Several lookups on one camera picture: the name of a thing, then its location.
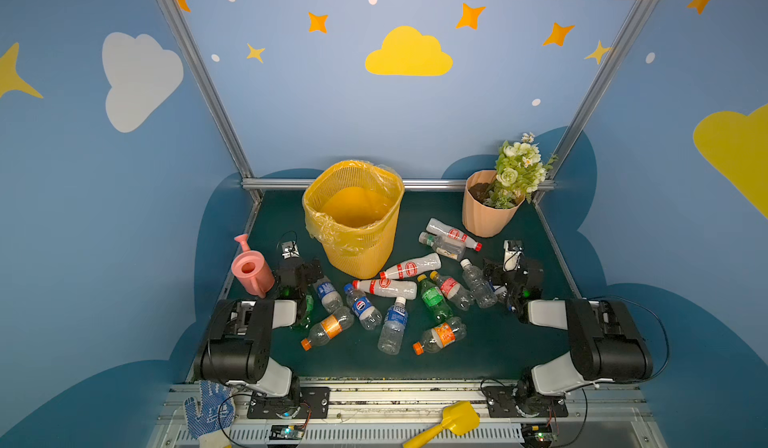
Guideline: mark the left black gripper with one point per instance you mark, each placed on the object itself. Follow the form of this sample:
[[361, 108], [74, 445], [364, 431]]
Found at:
[[300, 273]]

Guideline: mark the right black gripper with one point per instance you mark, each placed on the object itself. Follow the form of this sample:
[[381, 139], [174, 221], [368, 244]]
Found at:
[[504, 274]]

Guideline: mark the clear bottle blue cap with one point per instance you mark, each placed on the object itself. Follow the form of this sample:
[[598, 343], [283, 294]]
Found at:
[[502, 295]]

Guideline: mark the clear bottle white cap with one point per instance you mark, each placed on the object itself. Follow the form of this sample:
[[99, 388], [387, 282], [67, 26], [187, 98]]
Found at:
[[478, 285]]

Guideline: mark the water bottle blue label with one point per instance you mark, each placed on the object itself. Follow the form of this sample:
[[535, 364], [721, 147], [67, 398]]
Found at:
[[395, 321], [328, 296]]

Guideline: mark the clear bottle orange label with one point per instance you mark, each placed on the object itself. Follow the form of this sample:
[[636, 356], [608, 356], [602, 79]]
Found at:
[[440, 336], [323, 332]]

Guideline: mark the clear crushed bottle green cap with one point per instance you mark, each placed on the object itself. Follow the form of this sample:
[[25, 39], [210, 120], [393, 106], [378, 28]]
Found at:
[[444, 246]]

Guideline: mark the pepsi bottle blue cap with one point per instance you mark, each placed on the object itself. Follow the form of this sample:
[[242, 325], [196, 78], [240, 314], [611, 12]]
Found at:
[[368, 315]]

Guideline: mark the white bottle red cap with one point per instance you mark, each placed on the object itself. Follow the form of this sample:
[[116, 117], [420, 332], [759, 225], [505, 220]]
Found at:
[[437, 227]]

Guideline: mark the white bottle red label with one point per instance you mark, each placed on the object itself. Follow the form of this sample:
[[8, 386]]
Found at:
[[388, 288], [412, 267]]

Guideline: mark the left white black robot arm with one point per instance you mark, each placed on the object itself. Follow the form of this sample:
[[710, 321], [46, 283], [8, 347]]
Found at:
[[236, 349]]

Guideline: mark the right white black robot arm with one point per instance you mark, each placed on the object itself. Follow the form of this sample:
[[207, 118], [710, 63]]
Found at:
[[604, 342]]

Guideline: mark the yellow plastic bin liner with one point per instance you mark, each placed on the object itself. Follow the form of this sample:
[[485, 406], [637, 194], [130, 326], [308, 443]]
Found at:
[[350, 205]]

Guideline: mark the yellow mesh waste bin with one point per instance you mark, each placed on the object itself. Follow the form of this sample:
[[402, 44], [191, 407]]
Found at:
[[369, 262]]

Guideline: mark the green bottle left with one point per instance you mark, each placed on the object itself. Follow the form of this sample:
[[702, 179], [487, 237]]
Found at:
[[304, 312]]

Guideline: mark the pink watering can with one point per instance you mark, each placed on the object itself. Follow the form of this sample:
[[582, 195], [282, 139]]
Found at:
[[252, 270]]

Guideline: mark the ribbed terracotta flower pot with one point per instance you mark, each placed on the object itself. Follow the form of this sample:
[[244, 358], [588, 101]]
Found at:
[[482, 220]]

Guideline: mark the clear bottle pink label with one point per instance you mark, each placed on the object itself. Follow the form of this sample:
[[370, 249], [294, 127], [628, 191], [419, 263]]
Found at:
[[453, 291]]

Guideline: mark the green bottle yellow cap centre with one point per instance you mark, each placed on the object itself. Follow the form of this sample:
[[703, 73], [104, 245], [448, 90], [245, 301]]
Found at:
[[434, 300]]

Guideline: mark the white green artificial flowers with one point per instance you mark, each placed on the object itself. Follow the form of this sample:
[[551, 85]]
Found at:
[[520, 169]]

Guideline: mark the right green circuit board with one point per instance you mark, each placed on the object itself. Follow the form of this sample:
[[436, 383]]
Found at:
[[537, 435]]

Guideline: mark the green circuit board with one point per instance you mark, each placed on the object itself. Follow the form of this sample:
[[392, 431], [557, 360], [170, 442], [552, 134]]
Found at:
[[537, 435], [286, 433]]

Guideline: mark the yellow toy shovel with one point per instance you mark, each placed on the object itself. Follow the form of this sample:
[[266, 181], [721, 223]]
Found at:
[[459, 418]]

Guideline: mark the left green circuit board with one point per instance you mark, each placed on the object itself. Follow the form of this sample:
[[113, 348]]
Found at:
[[286, 433]]

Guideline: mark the blue dotted work glove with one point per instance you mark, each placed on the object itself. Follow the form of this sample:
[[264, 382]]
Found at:
[[210, 416]]

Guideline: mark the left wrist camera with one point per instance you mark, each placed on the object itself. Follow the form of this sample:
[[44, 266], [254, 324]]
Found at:
[[289, 249]]

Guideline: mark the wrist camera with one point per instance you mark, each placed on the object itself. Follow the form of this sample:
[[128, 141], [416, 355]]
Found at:
[[513, 251], [289, 249]]

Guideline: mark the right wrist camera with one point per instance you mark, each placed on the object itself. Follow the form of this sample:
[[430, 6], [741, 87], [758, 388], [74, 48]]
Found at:
[[513, 251]]

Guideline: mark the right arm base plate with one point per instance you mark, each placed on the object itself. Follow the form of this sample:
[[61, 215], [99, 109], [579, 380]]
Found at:
[[501, 403]]

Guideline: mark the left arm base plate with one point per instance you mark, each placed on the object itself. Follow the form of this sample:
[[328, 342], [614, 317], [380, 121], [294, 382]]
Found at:
[[300, 403]]

